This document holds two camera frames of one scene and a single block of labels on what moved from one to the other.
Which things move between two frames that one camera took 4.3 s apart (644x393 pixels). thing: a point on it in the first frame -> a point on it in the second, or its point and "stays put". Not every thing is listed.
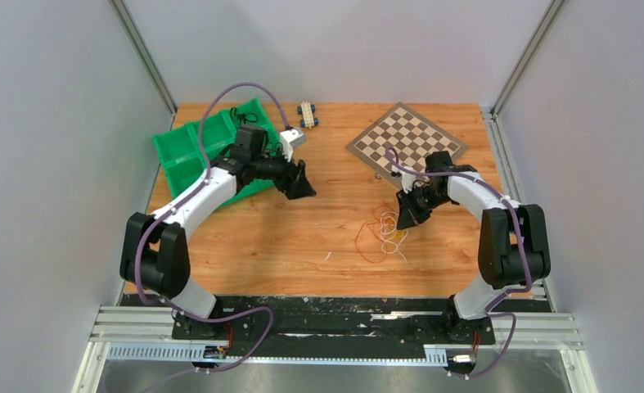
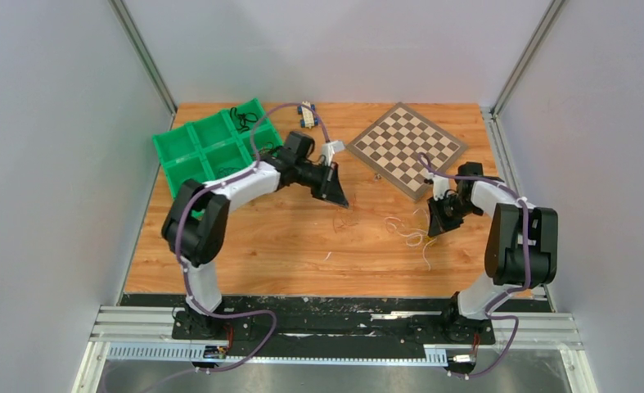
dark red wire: [272, 150] stays put
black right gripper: [409, 216] -> [438, 224]
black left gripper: [294, 180] -> [331, 189]
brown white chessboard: [409, 137] stays put
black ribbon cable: [249, 117] stays put
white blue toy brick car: [308, 110] stays put
